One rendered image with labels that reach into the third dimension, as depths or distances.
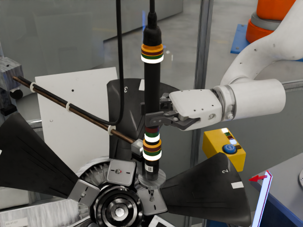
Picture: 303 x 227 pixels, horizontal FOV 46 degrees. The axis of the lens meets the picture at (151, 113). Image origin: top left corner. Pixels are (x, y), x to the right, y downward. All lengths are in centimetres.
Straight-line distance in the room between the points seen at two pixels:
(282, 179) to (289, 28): 71
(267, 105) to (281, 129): 125
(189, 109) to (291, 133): 145
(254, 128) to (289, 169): 58
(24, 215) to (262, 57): 75
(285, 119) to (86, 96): 123
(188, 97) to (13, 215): 58
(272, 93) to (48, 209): 66
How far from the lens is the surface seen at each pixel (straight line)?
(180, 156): 191
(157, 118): 77
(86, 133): 117
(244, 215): 101
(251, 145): 208
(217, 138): 137
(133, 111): 97
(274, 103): 87
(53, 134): 117
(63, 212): 107
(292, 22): 86
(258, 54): 91
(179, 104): 79
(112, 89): 103
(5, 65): 126
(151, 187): 90
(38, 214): 107
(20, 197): 111
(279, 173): 145
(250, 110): 84
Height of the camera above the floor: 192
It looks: 35 degrees down
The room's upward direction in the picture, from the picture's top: straight up
